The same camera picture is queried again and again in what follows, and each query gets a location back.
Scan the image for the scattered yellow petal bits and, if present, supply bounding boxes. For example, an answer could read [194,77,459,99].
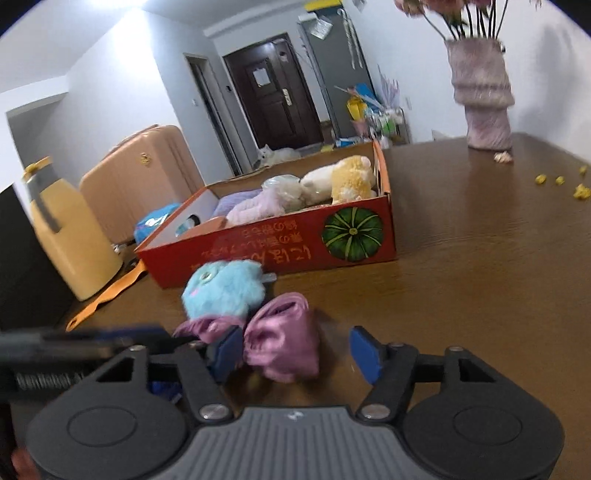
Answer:
[534,166,591,200]

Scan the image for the pale pink umbrella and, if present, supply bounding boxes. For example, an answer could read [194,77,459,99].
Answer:
[376,65,400,109]

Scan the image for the purple satin bow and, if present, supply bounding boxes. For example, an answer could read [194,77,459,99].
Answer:
[173,293,321,383]

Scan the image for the white cat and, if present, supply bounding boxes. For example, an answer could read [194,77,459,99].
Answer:
[256,144,301,168]

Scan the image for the orange shoehorn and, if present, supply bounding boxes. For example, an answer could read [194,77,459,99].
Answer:
[65,263,148,332]

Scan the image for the red cardboard box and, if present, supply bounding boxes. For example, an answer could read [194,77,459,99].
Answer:
[135,140,398,289]

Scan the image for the purple folded towel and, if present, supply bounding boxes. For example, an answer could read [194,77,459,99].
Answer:
[211,189,265,219]

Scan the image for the blue board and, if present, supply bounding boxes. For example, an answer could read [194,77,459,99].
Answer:
[353,83,377,109]

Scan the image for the yellow thermos jug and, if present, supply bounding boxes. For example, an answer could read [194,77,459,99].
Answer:
[23,157,124,302]

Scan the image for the white utility cart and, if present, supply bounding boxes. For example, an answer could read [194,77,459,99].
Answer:
[365,108,411,148]

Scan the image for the yellow and white plush toy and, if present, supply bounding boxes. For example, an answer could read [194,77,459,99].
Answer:
[300,155,377,205]

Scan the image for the person's left hand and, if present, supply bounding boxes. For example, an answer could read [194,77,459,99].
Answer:
[10,449,38,480]

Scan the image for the paper sheet on refrigerator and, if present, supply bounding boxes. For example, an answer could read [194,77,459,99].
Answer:
[310,15,333,40]

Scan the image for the white hanging umbrella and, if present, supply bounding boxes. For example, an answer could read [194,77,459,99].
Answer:
[339,9,361,70]

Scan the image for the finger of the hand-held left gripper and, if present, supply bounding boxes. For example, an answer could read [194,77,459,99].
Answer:
[41,325,167,340]
[0,333,204,358]

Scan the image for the clear plastic bag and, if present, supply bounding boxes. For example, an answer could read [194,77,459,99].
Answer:
[262,174,305,204]

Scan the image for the grey refrigerator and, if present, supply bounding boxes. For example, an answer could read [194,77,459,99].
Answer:
[297,4,384,144]

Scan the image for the pink textured vase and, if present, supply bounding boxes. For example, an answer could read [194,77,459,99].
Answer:
[444,38,515,151]

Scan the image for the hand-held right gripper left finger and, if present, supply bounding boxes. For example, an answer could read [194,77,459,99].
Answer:
[95,325,245,423]

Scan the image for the dark brown entrance door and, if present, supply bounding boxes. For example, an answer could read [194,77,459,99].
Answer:
[222,32,324,162]

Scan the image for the grey interior door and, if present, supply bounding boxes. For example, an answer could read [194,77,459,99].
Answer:
[184,52,241,176]

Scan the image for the peach suitcase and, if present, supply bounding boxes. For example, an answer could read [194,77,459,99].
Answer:
[78,124,206,245]

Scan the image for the black paper bag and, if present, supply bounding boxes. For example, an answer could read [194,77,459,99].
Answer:
[0,185,77,330]

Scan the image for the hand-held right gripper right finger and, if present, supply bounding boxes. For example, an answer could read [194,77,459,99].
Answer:
[349,325,497,423]

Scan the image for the blue plastic packet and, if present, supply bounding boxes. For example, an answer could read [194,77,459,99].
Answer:
[134,202,182,243]

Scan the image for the lavender fuzzy cloth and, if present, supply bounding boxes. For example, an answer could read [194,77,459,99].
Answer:
[225,187,287,227]

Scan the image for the blue fluffy plush toy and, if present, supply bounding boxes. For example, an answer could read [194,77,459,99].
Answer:
[181,259,278,321]

